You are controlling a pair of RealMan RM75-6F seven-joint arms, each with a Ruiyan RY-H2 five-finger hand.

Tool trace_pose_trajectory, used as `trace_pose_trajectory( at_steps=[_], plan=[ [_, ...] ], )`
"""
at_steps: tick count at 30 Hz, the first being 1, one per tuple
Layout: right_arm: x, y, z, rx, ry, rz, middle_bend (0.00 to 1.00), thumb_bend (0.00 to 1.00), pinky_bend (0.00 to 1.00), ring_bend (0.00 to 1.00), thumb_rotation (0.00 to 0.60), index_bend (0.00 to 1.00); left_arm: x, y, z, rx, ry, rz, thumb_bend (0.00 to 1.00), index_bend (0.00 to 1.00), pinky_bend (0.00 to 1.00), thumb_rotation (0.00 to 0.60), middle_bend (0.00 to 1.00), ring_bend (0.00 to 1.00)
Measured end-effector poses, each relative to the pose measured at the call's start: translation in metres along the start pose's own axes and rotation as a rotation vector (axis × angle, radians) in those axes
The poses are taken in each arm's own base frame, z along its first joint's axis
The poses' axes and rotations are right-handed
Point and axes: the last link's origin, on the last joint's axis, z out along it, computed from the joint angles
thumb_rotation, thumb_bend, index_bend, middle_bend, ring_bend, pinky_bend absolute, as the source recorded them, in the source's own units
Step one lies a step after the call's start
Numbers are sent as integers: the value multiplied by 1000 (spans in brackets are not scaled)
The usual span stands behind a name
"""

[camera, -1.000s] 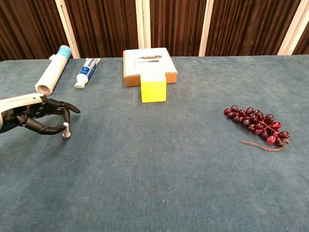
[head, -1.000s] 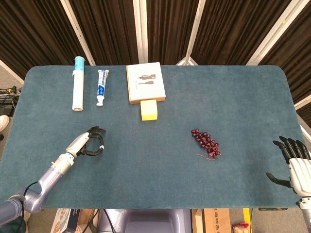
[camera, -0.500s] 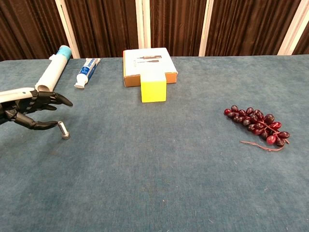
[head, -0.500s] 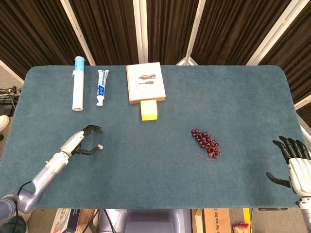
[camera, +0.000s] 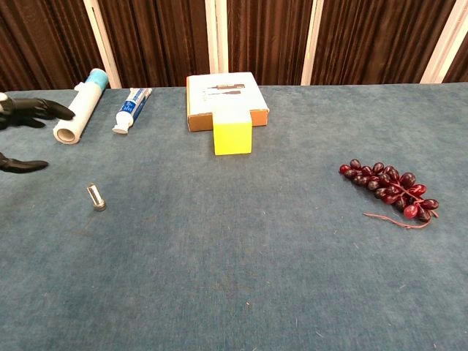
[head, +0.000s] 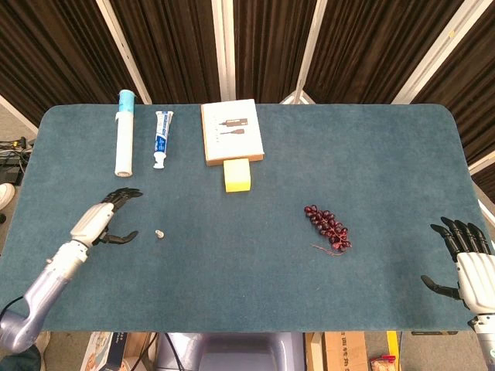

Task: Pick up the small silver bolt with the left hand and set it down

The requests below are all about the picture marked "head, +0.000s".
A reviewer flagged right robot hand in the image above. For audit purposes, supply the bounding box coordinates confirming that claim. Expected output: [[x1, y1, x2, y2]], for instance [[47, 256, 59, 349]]
[[420, 216, 495, 312]]

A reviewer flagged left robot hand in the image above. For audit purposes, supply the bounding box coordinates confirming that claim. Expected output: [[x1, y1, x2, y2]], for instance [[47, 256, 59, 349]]
[[69, 187, 144, 248]]

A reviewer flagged lilac robot base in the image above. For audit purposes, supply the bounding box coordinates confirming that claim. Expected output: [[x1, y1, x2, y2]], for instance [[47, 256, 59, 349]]
[[156, 332, 306, 371]]

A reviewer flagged white plastic tube teal end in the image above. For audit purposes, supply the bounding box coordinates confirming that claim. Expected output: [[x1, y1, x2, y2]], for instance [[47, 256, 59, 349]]
[[114, 90, 137, 179]]

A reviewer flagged yellow strip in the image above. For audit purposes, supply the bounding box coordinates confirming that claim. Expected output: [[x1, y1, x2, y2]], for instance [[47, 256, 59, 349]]
[[386, 331, 401, 361]]

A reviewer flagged blue white toothpaste tube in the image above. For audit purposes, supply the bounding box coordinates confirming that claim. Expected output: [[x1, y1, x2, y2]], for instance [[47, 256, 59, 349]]
[[152, 111, 175, 170]]

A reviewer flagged colourful printed carton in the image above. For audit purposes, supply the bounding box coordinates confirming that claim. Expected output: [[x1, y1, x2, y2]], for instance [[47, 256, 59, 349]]
[[79, 331, 129, 371]]

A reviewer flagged red snack packet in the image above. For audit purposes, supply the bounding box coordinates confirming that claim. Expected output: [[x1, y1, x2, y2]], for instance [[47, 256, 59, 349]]
[[369, 354, 398, 371]]

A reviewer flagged yellow cube block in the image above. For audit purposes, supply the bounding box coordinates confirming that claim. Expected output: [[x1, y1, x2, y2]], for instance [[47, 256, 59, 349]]
[[223, 158, 253, 193]]

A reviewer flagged brown cardboard box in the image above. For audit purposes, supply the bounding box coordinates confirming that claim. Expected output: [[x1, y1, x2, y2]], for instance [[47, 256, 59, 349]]
[[323, 331, 368, 371]]

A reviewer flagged red artificial grape bunch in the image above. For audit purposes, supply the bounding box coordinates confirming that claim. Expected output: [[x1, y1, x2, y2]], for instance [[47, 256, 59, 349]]
[[303, 205, 353, 257]]

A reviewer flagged flat white cardboard box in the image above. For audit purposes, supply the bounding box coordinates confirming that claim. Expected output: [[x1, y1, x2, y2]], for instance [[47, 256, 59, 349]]
[[200, 98, 266, 167]]

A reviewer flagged dark brown curtain panel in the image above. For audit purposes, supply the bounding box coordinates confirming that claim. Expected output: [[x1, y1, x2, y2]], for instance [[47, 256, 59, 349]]
[[234, 0, 319, 104], [0, 0, 145, 127], [412, 0, 495, 165], [304, 0, 464, 104], [110, 0, 226, 104]]

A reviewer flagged blue felt table mat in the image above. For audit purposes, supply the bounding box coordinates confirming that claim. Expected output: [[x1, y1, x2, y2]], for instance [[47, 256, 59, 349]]
[[0, 103, 484, 334]]

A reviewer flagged black cable bundle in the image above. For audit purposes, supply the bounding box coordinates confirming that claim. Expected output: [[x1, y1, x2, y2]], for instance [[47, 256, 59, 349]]
[[0, 137, 36, 185]]

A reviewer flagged white partition frame post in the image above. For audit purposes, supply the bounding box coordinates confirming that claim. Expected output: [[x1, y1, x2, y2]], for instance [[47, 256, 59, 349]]
[[0, 94, 39, 136], [278, 0, 329, 105], [211, 0, 237, 103], [391, 0, 477, 105], [95, 0, 152, 105]]

